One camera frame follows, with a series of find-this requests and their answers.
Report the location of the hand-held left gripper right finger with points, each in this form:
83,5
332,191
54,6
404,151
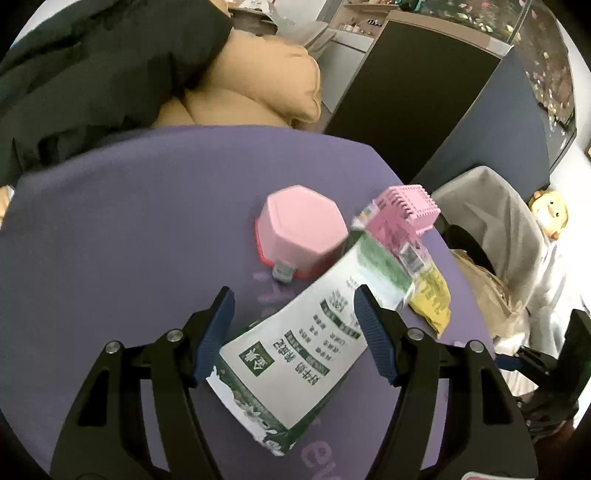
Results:
374,337

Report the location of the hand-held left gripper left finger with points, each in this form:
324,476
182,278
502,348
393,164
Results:
214,332

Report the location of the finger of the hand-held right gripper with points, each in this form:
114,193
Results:
510,363

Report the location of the green and white pouch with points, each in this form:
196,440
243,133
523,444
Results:
295,360

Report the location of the small yellow packet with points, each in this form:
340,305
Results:
431,300

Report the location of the pink snack packet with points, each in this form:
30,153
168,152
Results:
397,240

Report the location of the pink plastic basket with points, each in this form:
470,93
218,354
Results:
411,207

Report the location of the pink hexagonal container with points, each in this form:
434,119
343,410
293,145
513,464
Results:
300,221

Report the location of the yellow plush toy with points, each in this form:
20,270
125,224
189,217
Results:
549,214

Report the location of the white cloth cover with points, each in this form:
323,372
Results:
498,203

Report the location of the blue partition panel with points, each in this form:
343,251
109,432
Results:
503,134

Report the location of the black board panel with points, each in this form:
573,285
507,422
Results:
415,92

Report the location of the tan sofa cushion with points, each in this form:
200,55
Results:
263,78

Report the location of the white shelf cabinet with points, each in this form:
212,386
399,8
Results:
351,55

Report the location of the black jacket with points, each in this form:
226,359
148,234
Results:
92,69

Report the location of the glass aquarium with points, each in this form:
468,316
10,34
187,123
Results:
531,41

